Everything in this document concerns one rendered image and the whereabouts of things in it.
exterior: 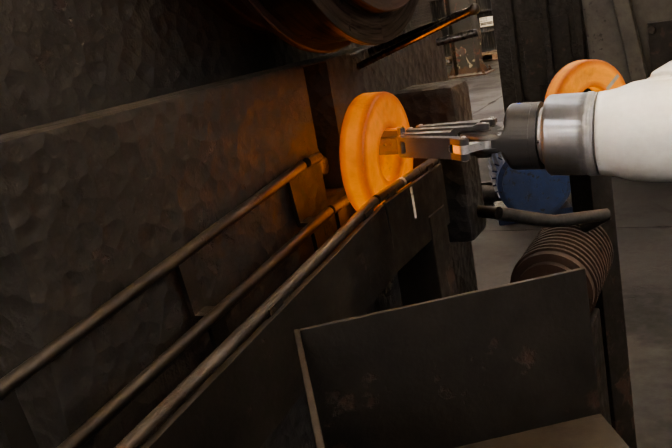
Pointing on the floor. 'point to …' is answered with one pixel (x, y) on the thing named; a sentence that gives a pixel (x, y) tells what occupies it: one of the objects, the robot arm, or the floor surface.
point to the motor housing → (539, 248)
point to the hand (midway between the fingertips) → (378, 141)
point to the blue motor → (529, 189)
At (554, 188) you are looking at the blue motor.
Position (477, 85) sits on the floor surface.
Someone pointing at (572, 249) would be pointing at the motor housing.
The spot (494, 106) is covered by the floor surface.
